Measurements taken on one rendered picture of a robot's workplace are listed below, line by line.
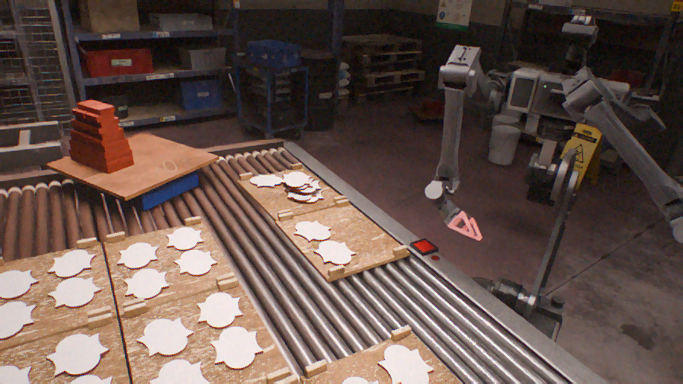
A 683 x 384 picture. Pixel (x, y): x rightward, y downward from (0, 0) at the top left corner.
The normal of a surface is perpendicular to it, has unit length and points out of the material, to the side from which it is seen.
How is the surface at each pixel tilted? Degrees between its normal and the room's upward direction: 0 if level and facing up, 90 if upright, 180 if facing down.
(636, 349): 0
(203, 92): 90
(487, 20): 90
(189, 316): 0
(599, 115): 87
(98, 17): 84
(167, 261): 0
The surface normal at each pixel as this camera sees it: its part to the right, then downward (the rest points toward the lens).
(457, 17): -0.80, 0.22
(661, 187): -0.59, 0.29
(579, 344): 0.06, -0.89
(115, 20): 0.64, 0.31
